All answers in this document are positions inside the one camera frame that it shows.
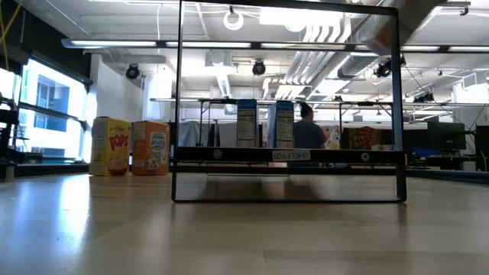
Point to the blue cereal box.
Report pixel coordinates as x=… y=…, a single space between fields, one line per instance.
x=282 y=126
x=247 y=126

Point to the orange Mini-Wheats cereal box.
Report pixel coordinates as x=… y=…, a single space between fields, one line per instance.
x=151 y=149

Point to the yellow Pops cereal box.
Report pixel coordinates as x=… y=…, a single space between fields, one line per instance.
x=111 y=145

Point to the folding table with black legs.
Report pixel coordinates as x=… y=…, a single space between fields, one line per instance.
x=366 y=103
x=217 y=101

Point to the grey partition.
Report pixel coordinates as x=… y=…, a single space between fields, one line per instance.
x=191 y=133

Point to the person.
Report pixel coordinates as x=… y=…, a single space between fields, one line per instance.
x=307 y=133

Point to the round black spot lamp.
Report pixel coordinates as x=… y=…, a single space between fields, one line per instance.
x=259 y=68
x=132 y=72
x=384 y=69

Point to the colourful patterned white panel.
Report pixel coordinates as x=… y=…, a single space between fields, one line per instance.
x=333 y=139

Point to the dark orange patterned panel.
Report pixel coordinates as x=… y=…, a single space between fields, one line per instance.
x=363 y=138

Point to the long ceiling light strip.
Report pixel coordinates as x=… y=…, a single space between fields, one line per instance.
x=114 y=44

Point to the large bright window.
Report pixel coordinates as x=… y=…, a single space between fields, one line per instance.
x=53 y=133

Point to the black monitor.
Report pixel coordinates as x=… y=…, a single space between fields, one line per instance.
x=447 y=135
x=482 y=147

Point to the wooden shelf with black frame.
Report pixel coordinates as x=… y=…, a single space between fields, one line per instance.
x=229 y=154

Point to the silver ventilation duct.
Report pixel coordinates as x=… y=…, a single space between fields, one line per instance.
x=355 y=65

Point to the black aluminium table frame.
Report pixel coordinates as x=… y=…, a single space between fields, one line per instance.
x=49 y=169

